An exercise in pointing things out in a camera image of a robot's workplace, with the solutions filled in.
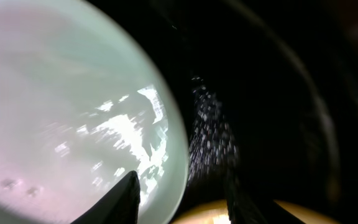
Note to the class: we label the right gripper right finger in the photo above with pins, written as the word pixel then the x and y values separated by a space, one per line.
pixel 246 206

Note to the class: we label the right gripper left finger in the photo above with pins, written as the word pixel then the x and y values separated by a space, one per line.
pixel 119 206

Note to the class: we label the mint green plate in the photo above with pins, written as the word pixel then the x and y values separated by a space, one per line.
pixel 82 106

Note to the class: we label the round black tray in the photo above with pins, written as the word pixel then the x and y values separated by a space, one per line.
pixel 267 88

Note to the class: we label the yellow plate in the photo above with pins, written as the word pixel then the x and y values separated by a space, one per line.
pixel 216 213

